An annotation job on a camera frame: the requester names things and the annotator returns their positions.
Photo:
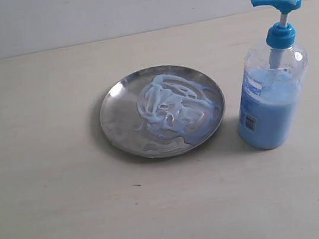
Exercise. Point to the light blue soap gel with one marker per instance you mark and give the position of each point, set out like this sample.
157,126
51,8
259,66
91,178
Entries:
172,107

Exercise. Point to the blue soap pump bottle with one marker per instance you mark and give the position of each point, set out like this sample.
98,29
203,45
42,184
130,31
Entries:
273,76

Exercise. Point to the round steel plate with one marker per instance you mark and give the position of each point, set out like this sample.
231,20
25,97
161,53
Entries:
119,117

